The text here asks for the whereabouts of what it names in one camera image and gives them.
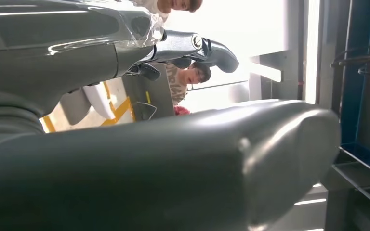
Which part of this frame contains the red object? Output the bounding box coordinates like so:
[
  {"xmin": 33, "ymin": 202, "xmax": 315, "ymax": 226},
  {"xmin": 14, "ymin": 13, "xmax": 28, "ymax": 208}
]
[{"xmin": 173, "ymin": 105, "xmax": 191, "ymax": 116}]

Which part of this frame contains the person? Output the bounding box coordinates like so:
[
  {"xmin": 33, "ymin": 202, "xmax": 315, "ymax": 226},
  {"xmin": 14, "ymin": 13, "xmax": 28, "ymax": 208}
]
[
  {"xmin": 165, "ymin": 60, "xmax": 212, "ymax": 106},
  {"xmin": 131, "ymin": 0, "xmax": 204, "ymax": 24}
]

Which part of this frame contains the ceiling light strip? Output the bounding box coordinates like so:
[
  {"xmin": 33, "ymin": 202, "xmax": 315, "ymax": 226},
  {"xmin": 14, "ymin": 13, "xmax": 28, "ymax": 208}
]
[{"xmin": 305, "ymin": 0, "xmax": 320, "ymax": 104}]

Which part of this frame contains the blue metal beam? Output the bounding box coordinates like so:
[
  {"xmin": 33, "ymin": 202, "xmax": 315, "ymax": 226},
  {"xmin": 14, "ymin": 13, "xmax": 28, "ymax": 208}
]
[{"xmin": 320, "ymin": 0, "xmax": 370, "ymax": 231}]

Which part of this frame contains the white cable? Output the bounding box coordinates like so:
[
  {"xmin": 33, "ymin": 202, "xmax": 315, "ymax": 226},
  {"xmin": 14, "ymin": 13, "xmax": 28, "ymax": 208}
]
[{"xmin": 136, "ymin": 101, "xmax": 158, "ymax": 121}]

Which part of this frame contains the black cable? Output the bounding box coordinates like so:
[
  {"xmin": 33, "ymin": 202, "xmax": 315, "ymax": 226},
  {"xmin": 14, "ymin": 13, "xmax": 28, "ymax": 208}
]
[{"xmin": 330, "ymin": 44, "xmax": 370, "ymax": 77}]

